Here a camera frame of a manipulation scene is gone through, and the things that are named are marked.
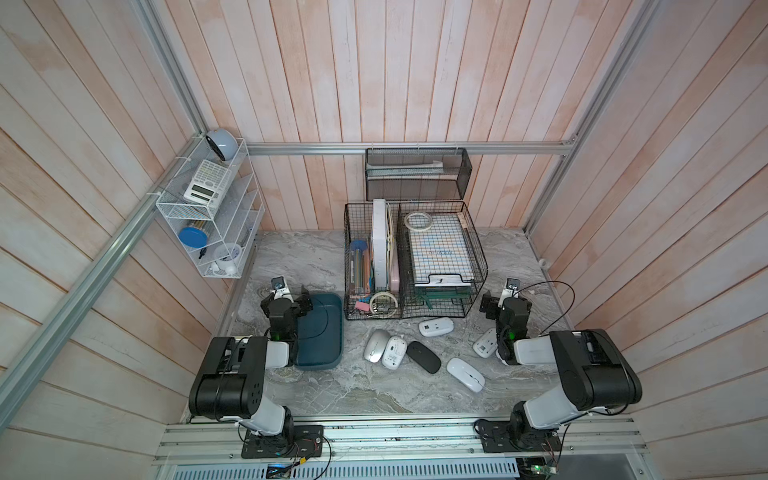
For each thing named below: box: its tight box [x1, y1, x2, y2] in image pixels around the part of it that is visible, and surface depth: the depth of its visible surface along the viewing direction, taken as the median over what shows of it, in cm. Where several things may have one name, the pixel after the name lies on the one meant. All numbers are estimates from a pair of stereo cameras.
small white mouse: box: [473, 328, 498, 358], surface depth 89 cm
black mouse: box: [406, 341, 442, 374], surface depth 88 cm
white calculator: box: [183, 159, 233, 213], surface depth 78 cm
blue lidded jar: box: [178, 220, 209, 249], surface depth 79 cm
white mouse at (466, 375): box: [446, 358, 486, 393], surface depth 84 cm
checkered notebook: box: [409, 213, 474, 284], surface depth 90 cm
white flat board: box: [373, 199, 387, 291], surface depth 91 cm
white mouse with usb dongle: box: [418, 317, 455, 337], surface depth 94 cm
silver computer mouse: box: [364, 329, 391, 363], surface depth 90 cm
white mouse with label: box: [382, 336, 407, 370], surface depth 87 cm
